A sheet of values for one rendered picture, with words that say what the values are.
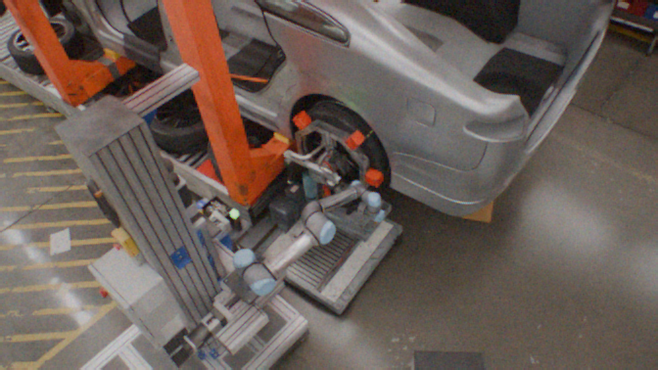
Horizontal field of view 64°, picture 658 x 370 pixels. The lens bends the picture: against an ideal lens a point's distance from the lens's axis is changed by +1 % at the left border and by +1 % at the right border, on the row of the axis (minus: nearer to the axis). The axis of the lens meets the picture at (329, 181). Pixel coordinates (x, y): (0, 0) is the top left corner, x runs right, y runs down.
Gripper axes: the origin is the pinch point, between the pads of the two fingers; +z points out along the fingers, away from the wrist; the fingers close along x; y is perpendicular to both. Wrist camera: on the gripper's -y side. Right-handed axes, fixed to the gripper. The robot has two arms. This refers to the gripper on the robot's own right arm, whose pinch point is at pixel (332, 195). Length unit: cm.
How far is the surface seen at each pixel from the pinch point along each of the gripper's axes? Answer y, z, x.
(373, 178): 5.8, -16.9, -20.4
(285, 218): -48, 41, 4
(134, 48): 9, 217, -37
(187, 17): 116, 61, 22
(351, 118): 33.9, 7.0, -33.2
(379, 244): -81, -16, -32
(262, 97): 19, 80, -34
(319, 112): 32, 28, -30
